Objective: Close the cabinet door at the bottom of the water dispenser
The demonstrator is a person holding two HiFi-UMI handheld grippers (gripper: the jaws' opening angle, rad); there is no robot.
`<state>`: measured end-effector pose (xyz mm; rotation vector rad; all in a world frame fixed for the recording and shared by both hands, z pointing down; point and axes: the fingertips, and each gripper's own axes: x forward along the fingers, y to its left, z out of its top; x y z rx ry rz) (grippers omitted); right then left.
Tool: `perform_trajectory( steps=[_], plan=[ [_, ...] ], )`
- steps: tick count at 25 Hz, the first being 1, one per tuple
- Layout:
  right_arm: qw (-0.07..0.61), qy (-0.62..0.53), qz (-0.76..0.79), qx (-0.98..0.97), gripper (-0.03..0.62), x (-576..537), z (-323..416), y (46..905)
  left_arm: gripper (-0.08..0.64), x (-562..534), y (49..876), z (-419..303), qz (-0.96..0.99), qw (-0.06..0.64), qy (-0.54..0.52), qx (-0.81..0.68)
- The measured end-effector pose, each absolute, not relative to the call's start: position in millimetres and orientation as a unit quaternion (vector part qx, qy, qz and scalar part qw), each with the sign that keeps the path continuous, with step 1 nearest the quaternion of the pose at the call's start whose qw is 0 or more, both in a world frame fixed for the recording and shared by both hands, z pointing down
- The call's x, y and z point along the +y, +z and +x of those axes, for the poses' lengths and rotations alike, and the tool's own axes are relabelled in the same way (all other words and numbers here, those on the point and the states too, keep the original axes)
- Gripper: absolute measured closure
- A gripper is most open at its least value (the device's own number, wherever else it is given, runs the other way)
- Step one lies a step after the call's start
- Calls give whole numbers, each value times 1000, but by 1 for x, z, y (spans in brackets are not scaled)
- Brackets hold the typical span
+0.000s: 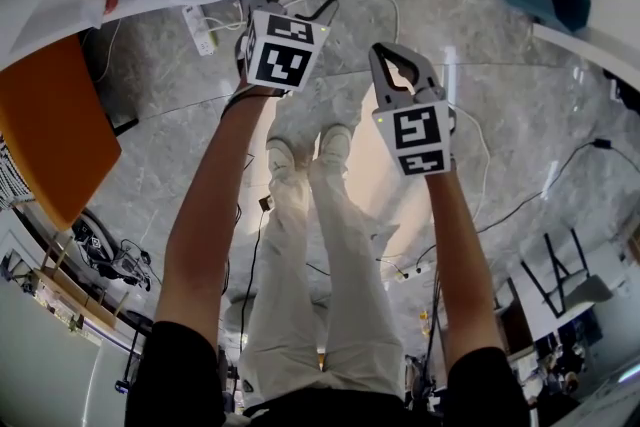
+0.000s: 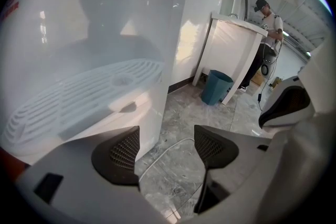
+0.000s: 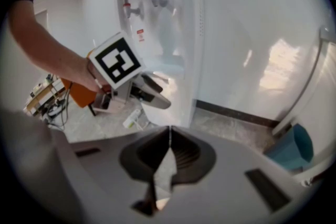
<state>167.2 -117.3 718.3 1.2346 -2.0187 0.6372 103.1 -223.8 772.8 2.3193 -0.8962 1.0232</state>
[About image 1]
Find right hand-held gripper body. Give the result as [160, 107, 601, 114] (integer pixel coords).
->
[372, 87, 458, 178]

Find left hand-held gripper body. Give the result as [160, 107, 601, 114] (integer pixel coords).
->
[234, 2, 332, 96]

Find person's right forearm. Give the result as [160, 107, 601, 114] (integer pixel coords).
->
[423, 168, 507, 375]

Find person's left forearm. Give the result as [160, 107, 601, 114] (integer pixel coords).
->
[151, 82, 275, 357]

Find black wristband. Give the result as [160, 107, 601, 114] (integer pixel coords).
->
[218, 91, 275, 120]

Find white power strip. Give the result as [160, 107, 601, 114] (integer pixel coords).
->
[179, 3, 218, 58]

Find person's right white shoe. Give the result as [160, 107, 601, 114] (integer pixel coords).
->
[316, 122, 355, 167]

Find white extension socket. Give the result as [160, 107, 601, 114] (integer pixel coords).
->
[388, 263, 434, 282]

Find person's cream trousers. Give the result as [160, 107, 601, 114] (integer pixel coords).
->
[237, 153, 406, 410]

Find orange sofa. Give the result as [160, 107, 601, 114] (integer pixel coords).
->
[0, 33, 124, 232]

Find black oval device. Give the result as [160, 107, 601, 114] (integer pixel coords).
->
[71, 206, 120, 267]

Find black white striped blanket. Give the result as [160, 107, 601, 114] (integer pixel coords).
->
[0, 132, 37, 212]

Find wooden rack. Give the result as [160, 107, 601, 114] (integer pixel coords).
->
[30, 234, 132, 332]

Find person's black t-shirt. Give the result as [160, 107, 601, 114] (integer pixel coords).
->
[124, 318, 532, 427]

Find thin white cable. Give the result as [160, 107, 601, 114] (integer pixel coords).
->
[91, 17, 124, 85]

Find black power cable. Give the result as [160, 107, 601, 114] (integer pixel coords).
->
[474, 137, 640, 236]

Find tangle of black cables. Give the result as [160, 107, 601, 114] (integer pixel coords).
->
[102, 238, 154, 292]

